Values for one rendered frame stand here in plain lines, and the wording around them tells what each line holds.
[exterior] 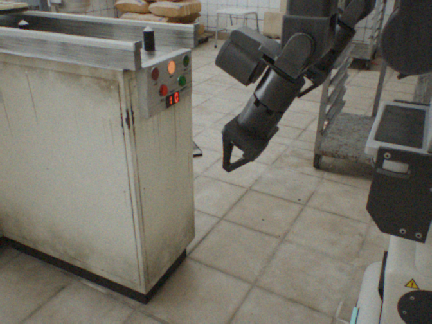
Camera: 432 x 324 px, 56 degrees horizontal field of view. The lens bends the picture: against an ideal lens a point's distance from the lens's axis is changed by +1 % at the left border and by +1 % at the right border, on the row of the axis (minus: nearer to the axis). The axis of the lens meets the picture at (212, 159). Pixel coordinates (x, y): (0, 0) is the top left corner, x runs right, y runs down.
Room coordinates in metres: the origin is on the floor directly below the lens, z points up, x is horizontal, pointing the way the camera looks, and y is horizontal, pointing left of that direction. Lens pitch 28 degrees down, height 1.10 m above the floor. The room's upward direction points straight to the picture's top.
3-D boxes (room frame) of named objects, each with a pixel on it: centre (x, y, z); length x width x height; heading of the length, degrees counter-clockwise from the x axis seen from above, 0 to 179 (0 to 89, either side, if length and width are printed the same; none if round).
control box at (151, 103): (1.11, 0.13, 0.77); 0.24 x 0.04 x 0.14; 153
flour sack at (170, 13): (5.33, 0.44, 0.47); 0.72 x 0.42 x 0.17; 155
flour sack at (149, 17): (5.29, 0.79, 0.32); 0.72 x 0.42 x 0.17; 64
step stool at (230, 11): (5.21, -0.33, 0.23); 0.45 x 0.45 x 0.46; 52
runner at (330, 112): (2.22, -0.72, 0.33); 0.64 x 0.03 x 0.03; 155
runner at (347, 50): (2.22, -0.72, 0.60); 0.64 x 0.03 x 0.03; 155
